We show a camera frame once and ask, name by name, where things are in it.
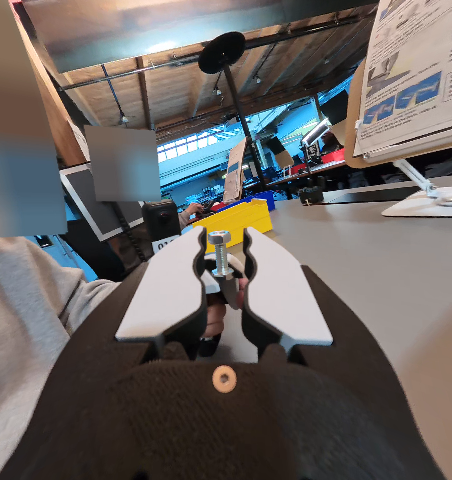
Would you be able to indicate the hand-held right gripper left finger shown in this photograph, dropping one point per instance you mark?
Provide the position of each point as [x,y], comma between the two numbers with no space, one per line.
[169,292]

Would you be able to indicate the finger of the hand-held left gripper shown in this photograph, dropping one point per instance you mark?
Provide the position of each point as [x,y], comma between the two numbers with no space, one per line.
[231,290]
[210,283]

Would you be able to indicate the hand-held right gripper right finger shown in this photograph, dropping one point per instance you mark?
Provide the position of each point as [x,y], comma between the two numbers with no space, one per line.
[286,296]

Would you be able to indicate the steel bolt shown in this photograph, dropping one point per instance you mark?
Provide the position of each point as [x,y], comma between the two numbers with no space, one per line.
[221,255]

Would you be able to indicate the yellow plastic bin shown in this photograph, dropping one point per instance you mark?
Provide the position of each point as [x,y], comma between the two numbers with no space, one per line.
[241,219]

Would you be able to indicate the person's left forearm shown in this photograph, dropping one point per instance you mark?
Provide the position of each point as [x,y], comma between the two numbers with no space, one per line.
[87,300]

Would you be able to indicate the grey desk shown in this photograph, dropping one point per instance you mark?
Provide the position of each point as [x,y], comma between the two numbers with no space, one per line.
[360,255]

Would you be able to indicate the person's left hand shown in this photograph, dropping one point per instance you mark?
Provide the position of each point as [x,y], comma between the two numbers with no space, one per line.
[214,317]

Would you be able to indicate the black easel with framed panel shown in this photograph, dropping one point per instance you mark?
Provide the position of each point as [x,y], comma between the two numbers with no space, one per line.
[109,210]

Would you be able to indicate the cardboard board with paper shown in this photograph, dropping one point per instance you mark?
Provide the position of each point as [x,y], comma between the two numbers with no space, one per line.
[236,168]

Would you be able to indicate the blue plastic bin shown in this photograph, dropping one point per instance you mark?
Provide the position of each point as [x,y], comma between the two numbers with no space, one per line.
[261,197]

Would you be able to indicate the black charger dock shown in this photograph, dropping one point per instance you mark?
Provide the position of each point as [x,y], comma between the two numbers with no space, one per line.
[311,194]

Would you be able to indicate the beige board on stand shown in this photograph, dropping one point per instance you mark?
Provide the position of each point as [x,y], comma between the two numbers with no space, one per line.
[284,157]
[338,133]

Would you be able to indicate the red plastic bin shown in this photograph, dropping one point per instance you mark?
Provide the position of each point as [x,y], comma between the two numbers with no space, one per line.
[332,155]

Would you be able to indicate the white document stand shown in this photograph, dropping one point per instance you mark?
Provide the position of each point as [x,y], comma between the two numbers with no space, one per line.
[417,202]

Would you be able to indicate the black light stand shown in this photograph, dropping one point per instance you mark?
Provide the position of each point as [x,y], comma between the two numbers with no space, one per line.
[314,133]

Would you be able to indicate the black floor lamp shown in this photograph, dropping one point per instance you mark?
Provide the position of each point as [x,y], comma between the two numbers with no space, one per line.
[222,52]

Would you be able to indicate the instruction sheet on white stand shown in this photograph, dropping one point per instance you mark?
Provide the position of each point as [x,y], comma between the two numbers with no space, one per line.
[409,75]

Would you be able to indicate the wooden post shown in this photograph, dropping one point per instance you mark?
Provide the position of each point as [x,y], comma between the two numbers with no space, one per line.
[57,123]

